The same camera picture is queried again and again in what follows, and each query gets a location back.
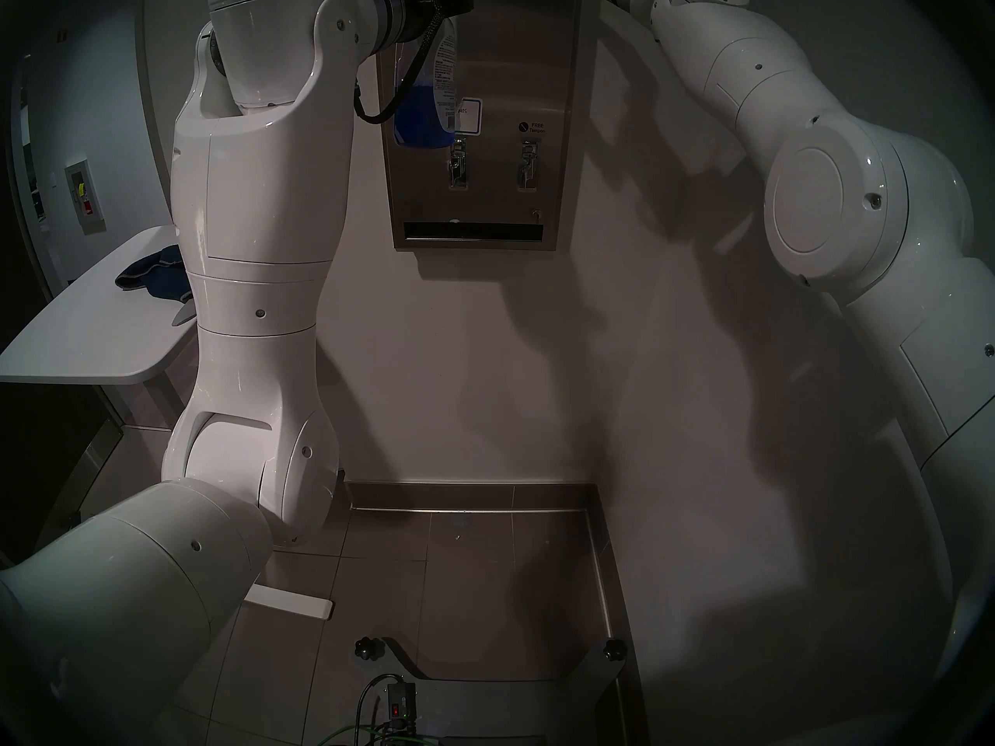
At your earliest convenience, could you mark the blue cleaner spray bottle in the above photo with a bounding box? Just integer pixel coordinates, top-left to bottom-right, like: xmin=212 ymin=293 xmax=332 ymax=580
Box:
xmin=393 ymin=18 xmax=461 ymax=148

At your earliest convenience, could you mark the grey robot base platform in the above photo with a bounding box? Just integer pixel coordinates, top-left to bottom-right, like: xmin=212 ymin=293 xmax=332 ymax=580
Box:
xmin=379 ymin=636 xmax=627 ymax=746

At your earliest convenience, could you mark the dark blue cloth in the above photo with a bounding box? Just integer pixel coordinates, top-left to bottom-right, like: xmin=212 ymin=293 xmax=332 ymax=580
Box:
xmin=115 ymin=243 xmax=195 ymax=303

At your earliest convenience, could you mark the black box with red light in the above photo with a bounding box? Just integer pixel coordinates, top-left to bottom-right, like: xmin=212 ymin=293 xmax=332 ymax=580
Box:
xmin=385 ymin=678 xmax=419 ymax=731

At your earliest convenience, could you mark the stainless steel wall dispenser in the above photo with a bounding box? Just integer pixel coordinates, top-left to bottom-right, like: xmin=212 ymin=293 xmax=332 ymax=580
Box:
xmin=373 ymin=0 xmax=584 ymax=252

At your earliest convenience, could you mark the thick black left wrist cable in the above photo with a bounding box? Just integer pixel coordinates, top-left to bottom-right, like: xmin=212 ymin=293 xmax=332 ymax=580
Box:
xmin=354 ymin=2 xmax=452 ymax=124

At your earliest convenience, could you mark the white wall switch box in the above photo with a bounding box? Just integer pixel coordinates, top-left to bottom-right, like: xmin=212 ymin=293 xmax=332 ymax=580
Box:
xmin=65 ymin=159 xmax=107 ymax=233

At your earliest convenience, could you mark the black base cable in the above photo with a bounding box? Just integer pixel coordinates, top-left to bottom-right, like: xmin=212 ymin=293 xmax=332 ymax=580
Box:
xmin=355 ymin=672 xmax=405 ymax=739

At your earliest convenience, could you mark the green cable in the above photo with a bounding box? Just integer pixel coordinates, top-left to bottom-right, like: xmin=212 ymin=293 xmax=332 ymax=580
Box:
xmin=315 ymin=720 xmax=405 ymax=746

